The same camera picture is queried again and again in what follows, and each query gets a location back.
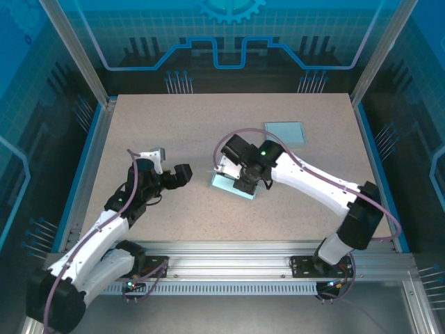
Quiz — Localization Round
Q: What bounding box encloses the light blue paper box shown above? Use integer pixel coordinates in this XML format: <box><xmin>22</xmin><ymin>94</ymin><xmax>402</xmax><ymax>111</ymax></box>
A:
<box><xmin>208</xmin><ymin>171</ymin><xmax>261</xmax><ymax>202</ymax></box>
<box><xmin>264</xmin><ymin>120</ymin><xmax>308</xmax><ymax>150</ymax></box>

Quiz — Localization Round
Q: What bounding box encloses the blue table edge strip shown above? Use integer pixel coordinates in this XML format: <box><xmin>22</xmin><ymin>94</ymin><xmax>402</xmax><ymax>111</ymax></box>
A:
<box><xmin>51</xmin><ymin>102</ymin><xmax>105</xmax><ymax>253</ymax></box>
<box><xmin>353</xmin><ymin>102</ymin><xmax>410</xmax><ymax>253</ymax></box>

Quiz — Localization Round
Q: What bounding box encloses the grey metal bottom panel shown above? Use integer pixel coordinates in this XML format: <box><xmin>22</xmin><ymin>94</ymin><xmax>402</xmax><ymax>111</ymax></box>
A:
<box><xmin>74</xmin><ymin>294</ymin><xmax>416</xmax><ymax>334</ymax></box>

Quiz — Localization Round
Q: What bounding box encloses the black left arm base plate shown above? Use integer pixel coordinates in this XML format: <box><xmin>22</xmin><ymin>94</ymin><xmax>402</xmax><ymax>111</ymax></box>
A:
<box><xmin>138</xmin><ymin>255</ymin><xmax>170</xmax><ymax>278</ymax></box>

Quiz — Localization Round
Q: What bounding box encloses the aluminium mounting rail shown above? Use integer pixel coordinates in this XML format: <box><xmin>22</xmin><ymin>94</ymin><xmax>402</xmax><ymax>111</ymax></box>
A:
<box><xmin>44</xmin><ymin>239</ymin><xmax>416</xmax><ymax>281</ymax></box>

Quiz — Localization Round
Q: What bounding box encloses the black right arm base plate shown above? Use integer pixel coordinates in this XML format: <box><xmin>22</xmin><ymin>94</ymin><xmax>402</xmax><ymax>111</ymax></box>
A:
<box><xmin>290</xmin><ymin>255</ymin><xmax>355</xmax><ymax>278</ymax></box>

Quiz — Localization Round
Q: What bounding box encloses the slotted grey cable duct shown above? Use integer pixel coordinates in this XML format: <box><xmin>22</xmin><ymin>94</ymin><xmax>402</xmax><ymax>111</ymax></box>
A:
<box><xmin>99</xmin><ymin>281</ymin><xmax>319</xmax><ymax>296</ymax></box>

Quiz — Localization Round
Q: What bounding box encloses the aluminium frame post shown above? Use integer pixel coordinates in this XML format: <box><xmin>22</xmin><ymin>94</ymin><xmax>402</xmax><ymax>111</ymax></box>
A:
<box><xmin>38</xmin><ymin>0</ymin><xmax>118</xmax><ymax>107</ymax></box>
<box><xmin>349</xmin><ymin>0</ymin><xmax>420</xmax><ymax>106</ymax></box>

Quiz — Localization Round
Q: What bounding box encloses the aluminium lower frame bar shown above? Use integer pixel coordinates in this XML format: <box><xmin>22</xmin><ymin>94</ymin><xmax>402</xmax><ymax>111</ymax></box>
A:
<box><xmin>19</xmin><ymin>315</ymin><xmax>48</xmax><ymax>334</ymax></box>
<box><xmin>403</xmin><ymin>280</ymin><xmax>434</xmax><ymax>334</ymax></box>

